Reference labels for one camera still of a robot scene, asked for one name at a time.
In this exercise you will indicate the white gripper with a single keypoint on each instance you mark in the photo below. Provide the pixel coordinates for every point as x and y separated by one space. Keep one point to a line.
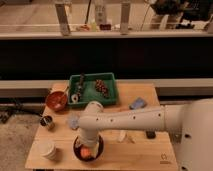
88 138

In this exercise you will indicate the wooden spoon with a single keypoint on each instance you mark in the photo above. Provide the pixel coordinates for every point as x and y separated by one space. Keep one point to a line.
64 93

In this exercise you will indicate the bunch of red grapes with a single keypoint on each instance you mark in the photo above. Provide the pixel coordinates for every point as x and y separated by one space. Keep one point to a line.
102 88

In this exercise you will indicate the dark purple bowl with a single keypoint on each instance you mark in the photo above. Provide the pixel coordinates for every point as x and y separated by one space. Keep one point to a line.
95 151

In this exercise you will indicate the red bowl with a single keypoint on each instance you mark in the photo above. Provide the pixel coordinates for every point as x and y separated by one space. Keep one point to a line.
51 101

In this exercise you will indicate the white tape roll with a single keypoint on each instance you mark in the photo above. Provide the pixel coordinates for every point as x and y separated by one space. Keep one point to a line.
75 98

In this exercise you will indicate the blue crumpled cloth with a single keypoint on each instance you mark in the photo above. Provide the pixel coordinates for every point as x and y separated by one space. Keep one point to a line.
72 121

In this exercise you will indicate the small metal cup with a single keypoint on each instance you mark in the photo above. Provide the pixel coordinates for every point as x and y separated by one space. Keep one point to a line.
47 122

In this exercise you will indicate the peeled banana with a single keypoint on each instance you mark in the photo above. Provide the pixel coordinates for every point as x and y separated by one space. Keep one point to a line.
125 136

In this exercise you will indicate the black remote control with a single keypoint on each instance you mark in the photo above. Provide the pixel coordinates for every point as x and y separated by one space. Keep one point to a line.
150 134

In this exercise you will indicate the blue sponge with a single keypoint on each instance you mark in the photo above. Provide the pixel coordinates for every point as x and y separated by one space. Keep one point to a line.
137 104

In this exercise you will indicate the black handled utensil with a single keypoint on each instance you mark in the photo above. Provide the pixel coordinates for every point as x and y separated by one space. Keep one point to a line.
80 85

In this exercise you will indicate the orange apple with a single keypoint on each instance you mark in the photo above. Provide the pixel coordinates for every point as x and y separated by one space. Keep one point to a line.
85 152

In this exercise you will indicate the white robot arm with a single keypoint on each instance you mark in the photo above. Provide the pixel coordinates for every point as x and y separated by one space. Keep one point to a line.
194 121

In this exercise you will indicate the white stacked cups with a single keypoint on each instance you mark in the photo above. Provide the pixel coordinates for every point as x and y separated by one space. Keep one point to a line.
47 149

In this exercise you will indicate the green plastic tray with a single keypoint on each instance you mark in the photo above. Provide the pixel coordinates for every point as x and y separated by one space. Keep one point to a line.
90 93

